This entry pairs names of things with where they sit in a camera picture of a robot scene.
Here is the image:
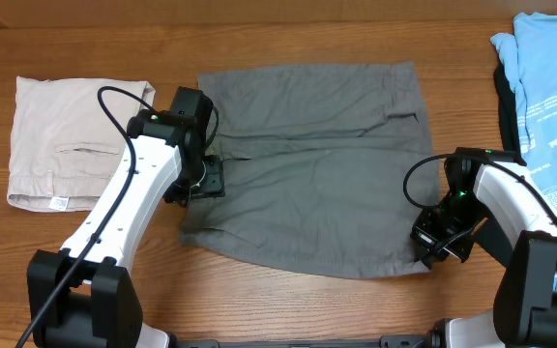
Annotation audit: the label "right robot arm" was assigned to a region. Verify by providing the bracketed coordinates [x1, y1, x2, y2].
[410, 148, 557, 347]

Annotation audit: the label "light blue printed t-shirt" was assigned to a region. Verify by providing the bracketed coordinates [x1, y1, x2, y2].
[490, 13, 557, 210]

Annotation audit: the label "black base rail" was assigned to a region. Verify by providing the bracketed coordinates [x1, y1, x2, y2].
[167, 333, 427, 348]

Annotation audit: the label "folded beige shorts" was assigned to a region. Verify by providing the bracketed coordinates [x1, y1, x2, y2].
[7, 76, 156, 213]

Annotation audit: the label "black garment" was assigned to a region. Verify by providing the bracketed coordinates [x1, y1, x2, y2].
[474, 62, 520, 267]

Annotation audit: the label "grey shorts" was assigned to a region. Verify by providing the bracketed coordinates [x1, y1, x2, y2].
[179, 63, 440, 278]

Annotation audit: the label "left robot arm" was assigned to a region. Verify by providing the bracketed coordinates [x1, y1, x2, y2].
[16, 87, 224, 348]

